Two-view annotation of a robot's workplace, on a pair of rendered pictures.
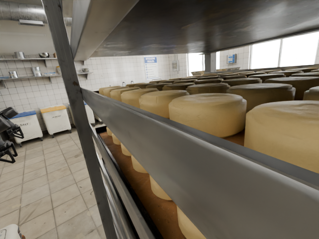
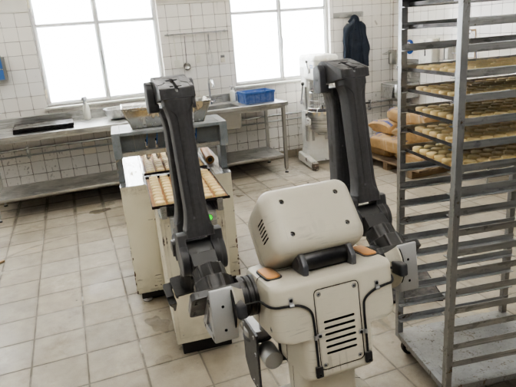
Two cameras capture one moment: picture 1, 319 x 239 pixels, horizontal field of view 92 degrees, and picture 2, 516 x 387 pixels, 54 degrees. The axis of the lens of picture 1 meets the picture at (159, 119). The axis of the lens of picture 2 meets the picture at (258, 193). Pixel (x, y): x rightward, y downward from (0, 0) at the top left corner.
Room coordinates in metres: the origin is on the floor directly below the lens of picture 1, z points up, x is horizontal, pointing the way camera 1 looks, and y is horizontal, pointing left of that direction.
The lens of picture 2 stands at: (0.52, 2.19, 1.70)
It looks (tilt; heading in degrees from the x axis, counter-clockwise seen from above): 18 degrees down; 288
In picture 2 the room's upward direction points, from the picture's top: 4 degrees counter-clockwise
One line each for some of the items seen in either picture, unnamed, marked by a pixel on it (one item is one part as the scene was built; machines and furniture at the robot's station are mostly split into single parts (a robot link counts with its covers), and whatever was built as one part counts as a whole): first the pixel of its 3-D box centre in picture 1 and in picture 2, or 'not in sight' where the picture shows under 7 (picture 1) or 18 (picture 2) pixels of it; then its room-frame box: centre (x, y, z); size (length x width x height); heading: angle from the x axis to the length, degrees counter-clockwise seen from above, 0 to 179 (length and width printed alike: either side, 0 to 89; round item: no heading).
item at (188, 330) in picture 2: not in sight; (191, 256); (1.80, -0.33, 0.45); 0.70 x 0.34 x 0.90; 122
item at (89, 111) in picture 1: (81, 114); not in sight; (4.49, 2.27, 0.38); 0.64 x 0.54 x 0.77; 37
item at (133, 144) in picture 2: not in sight; (170, 148); (2.07, -0.76, 1.01); 0.72 x 0.33 x 0.34; 32
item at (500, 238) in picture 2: not in sight; (458, 246); (0.30, -0.32, 0.60); 0.64 x 0.03 x 0.03; 29
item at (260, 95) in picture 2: not in sight; (256, 96); (2.43, -3.84, 0.95); 0.40 x 0.30 x 0.14; 40
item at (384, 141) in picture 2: not in sight; (397, 141); (0.74, -4.00, 0.32); 0.72 x 0.42 x 0.17; 132
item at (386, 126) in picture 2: not in sight; (401, 124); (0.71, -4.35, 0.47); 0.72 x 0.42 x 0.17; 38
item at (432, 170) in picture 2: not in sight; (411, 160); (0.57, -4.13, 0.06); 1.20 x 0.80 x 0.11; 130
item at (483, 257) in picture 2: not in sight; (458, 262); (0.30, -0.32, 0.51); 0.64 x 0.03 x 0.03; 29
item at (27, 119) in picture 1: (26, 127); not in sight; (3.71, 3.30, 0.38); 0.64 x 0.54 x 0.77; 40
